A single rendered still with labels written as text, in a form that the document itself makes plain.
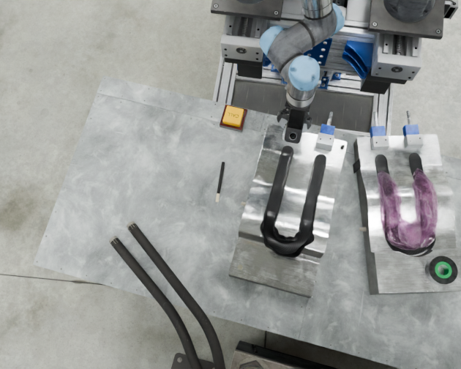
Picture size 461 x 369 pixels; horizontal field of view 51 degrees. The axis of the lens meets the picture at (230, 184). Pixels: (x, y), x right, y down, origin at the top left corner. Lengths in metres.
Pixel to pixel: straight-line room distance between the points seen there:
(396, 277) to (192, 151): 0.77
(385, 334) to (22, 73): 2.27
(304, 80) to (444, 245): 0.70
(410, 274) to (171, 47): 1.83
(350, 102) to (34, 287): 1.76
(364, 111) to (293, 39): 1.17
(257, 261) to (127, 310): 1.06
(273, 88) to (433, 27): 0.97
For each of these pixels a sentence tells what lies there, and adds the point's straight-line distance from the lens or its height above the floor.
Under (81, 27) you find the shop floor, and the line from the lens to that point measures 2.98.
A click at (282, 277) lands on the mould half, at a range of 1.50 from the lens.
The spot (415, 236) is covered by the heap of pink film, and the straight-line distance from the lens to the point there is 1.56.
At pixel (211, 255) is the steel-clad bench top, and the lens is 1.57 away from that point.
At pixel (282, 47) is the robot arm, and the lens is 1.28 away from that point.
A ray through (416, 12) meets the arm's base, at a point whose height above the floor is 1.08.
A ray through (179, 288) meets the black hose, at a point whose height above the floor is 0.89.
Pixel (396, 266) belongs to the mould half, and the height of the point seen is 0.91.
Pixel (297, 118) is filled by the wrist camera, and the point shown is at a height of 1.10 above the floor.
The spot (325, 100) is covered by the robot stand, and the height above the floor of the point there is 0.21.
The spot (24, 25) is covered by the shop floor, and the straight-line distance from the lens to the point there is 3.11.
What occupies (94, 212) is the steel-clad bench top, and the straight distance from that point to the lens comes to 1.67.
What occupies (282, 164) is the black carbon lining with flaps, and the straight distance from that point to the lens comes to 1.55.
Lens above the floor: 2.36
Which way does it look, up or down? 74 degrees down
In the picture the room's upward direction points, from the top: 8 degrees counter-clockwise
